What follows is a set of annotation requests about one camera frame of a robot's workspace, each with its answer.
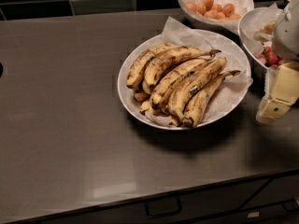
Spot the white banana bowl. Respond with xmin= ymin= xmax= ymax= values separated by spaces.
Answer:
xmin=117 ymin=28 xmax=252 ymax=132

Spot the small hidden bottom banana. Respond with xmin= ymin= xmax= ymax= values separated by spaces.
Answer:
xmin=133 ymin=89 xmax=181 ymax=127

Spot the pile of orange apricots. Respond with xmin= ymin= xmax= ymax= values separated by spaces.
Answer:
xmin=185 ymin=0 xmax=241 ymax=21

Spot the white bowl of apricots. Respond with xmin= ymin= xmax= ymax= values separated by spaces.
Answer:
xmin=178 ymin=0 xmax=254 ymax=35

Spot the long spotted banana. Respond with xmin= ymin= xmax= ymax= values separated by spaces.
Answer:
xmin=167 ymin=58 xmax=227 ymax=120

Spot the far left spotted banana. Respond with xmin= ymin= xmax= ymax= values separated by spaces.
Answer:
xmin=126 ymin=42 xmax=177 ymax=89

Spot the pile of red strawberries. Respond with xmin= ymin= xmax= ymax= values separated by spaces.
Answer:
xmin=256 ymin=46 xmax=284 ymax=68

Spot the right front spotted banana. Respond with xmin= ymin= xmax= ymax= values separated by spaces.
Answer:
xmin=182 ymin=70 xmax=240 ymax=128

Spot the white paper liner under bananas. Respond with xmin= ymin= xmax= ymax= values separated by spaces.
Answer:
xmin=146 ymin=17 xmax=253 ymax=127

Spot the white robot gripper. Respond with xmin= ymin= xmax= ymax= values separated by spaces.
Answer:
xmin=256 ymin=0 xmax=299 ymax=124

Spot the dark drawer handle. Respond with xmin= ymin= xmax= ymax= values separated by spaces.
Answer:
xmin=145 ymin=197 xmax=181 ymax=218
xmin=281 ymin=200 xmax=299 ymax=213

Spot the white bowl of strawberries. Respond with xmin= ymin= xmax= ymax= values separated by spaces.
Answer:
xmin=238 ymin=6 xmax=281 ymax=71

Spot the dark right drawer handle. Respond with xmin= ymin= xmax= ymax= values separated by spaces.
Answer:
xmin=281 ymin=200 xmax=299 ymax=213

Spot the middle spotted banana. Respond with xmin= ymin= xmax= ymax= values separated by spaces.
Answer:
xmin=149 ymin=58 xmax=211 ymax=110

